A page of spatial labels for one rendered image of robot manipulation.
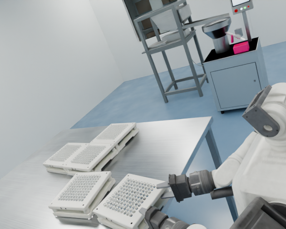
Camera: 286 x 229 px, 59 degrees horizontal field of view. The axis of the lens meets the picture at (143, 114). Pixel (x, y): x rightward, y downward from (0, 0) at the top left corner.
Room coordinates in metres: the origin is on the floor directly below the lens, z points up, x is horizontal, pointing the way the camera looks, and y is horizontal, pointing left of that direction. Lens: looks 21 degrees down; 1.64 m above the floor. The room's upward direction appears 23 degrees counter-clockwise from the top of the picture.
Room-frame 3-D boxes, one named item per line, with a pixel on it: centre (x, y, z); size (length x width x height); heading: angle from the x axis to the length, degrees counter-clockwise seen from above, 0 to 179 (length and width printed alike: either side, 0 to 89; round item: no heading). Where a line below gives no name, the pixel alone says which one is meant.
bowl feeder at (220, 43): (3.16, -1.34, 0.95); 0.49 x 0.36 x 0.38; 55
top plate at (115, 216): (0.89, 0.19, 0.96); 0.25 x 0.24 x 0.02; 132
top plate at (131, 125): (1.62, 0.24, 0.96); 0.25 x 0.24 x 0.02; 137
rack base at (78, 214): (1.11, 0.44, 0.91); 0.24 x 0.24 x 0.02; 57
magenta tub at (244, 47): (2.85, -1.35, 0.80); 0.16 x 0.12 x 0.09; 55
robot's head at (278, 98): (0.43, -0.24, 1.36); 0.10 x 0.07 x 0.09; 132
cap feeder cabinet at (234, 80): (3.09, -1.34, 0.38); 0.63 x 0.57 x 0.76; 55
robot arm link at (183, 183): (0.81, -0.05, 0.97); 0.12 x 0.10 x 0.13; 74
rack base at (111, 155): (1.44, 0.41, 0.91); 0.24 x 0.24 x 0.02; 47
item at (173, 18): (3.97, -1.02, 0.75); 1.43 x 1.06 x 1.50; 55
